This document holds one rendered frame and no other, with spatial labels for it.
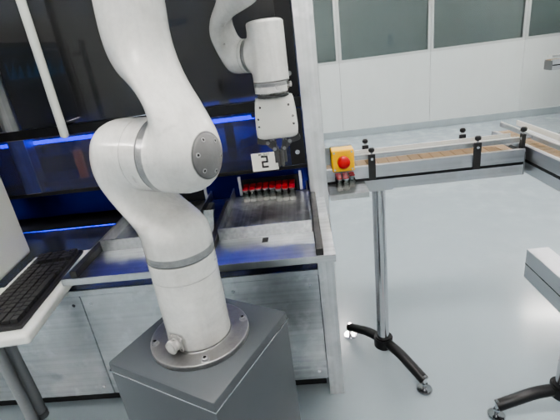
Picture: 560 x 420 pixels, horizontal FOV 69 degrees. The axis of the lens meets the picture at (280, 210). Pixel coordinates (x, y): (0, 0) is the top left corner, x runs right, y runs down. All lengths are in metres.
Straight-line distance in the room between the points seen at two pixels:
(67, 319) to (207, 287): 1.16
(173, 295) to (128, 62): 0.37
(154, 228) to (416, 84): 5.63
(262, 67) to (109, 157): 0.42
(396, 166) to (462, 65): 4.89
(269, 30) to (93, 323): 1.30
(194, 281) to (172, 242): 0.08
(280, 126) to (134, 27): 0.46
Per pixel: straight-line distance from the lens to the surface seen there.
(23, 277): 1.41
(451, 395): 1.89
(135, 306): 1.68
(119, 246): 1.24
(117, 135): 0.68
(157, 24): 0.65
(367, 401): 1.84
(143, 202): 0.71
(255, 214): 1.27
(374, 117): 6.06
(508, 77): 6.58
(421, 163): 1.50
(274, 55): 0.95
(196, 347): 0.78
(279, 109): 0.97
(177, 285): 0.71
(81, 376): 2.00
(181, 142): 0.59
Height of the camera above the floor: 1.36
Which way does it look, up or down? 22 degrees down
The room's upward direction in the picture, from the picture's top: 8 degrees counter-clockwise
